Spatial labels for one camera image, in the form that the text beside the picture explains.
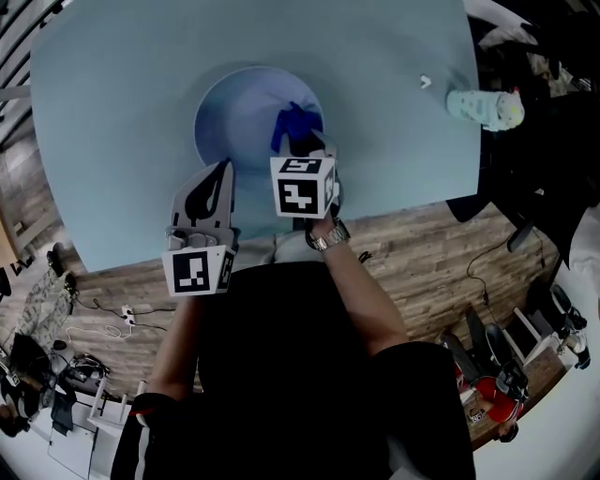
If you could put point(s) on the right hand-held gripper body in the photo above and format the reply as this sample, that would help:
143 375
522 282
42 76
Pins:
300 190

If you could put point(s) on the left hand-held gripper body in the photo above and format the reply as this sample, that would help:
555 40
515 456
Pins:
190 276

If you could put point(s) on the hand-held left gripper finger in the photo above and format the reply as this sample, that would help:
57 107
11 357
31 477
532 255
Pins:
227 197
180 206

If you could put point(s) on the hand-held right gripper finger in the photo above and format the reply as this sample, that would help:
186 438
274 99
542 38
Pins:
300 145
325 143

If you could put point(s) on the blue cloth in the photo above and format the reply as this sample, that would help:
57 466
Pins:
291 123

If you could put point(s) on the pale blue round plate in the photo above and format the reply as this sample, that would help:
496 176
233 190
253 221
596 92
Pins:
234 122

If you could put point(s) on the person's right forearm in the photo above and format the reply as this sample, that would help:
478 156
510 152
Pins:
365 300

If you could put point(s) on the person's left forearm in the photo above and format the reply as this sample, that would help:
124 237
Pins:
175 347

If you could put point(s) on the silver metal wristwatch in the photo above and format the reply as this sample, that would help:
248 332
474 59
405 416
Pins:
334 238

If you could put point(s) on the white power strip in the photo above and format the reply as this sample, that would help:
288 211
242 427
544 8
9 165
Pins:
128 315

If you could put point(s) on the small white plastic piece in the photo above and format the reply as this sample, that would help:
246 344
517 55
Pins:
424 82

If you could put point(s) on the person's black shirt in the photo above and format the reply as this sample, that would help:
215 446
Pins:
290 375

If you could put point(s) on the grey patterned rug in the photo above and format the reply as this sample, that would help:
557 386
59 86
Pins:
44 304

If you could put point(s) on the white stool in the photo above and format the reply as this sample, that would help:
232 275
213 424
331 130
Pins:
109 403

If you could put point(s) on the black office chair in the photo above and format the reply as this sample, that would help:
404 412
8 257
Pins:
539 154

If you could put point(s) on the black sneaker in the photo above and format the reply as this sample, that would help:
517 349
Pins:
504 361

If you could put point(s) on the white shoe rack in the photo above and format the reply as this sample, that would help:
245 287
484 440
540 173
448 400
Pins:
527 335

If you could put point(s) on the red bag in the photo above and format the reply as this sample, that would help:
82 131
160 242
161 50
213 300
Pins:
492 400

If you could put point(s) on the black and white shoe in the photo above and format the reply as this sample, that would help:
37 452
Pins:
568 307

